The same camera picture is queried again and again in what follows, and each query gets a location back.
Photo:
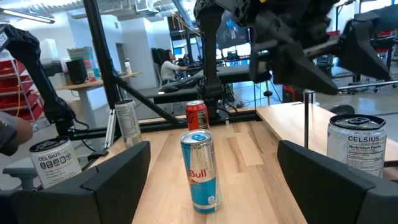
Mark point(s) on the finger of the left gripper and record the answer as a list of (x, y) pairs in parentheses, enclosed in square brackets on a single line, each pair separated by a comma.
[(295, 71), (360, 53)]

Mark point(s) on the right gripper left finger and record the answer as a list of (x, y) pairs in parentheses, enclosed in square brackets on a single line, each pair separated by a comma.
[(109, 193)]

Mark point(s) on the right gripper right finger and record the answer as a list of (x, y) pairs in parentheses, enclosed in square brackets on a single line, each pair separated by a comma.
[(326, 199)]

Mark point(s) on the white Celsius can orange print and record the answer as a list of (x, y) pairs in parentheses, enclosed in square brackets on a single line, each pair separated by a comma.
[(357, 146)]

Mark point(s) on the white Celsius Arctic Vibe can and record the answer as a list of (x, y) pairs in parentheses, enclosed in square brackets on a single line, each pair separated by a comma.
[(127, 124)]

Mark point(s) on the blue silver Red Bull can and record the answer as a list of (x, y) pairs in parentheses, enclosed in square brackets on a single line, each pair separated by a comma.
[(202, 174)]

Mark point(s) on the red Coca-Cola can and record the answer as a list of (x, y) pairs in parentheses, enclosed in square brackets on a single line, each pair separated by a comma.
[(196, 116)]

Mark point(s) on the white Celsius can pineapple print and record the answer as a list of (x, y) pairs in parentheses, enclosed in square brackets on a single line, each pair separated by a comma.
[(54, 165)]

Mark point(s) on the silver aluminium extrusion bar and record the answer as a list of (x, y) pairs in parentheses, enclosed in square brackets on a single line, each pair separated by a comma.
[(110, 127)]

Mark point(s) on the person's hand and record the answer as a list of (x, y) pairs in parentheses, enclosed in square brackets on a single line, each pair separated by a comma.
[(24, 130)]

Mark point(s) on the wooden background desk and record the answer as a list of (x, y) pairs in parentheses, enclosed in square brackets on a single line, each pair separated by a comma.
[(93, 83)]

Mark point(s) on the black background table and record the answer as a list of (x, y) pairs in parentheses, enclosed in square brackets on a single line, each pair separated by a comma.
[(183, 91)]

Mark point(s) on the person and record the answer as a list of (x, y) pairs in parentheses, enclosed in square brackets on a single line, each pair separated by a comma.
[(169, 68)]

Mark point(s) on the black box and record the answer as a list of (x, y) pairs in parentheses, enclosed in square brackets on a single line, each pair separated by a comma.
[(76, 72)]

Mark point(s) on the white bottle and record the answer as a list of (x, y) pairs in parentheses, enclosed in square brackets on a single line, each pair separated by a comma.
[(127, 67)]

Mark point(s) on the red storage rack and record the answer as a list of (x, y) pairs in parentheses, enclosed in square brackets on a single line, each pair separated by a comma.
[(12, 93)]

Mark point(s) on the white stacked bins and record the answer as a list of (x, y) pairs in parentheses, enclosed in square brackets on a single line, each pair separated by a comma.
[(49, 49)]

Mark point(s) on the long ceiling light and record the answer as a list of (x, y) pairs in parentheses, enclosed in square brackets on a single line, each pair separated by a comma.
[(28, 16)]

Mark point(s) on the black frame bracket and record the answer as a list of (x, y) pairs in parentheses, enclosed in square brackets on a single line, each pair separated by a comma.
[(97, 154)]

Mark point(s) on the wall display screen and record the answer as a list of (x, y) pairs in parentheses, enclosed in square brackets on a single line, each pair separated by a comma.
[(231, 34)]

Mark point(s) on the black metal table frame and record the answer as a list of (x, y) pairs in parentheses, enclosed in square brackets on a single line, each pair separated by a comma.
[(102, 56)]

